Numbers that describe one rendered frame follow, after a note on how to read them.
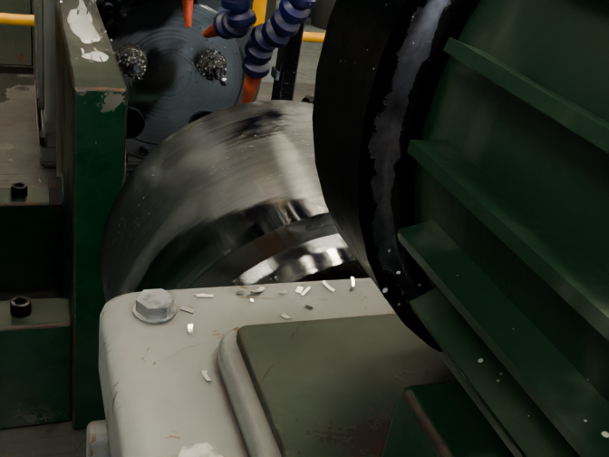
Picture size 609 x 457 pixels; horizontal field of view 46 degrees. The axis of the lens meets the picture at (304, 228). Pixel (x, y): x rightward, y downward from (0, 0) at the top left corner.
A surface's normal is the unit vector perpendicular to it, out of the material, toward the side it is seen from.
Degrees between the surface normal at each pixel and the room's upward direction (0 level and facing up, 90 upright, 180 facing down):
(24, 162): 0
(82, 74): 0
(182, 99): 90
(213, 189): 36
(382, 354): 0
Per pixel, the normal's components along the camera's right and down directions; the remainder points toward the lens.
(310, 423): 0.15, -0.87
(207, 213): -0.47, -0.65
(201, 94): 0.33, 0.50
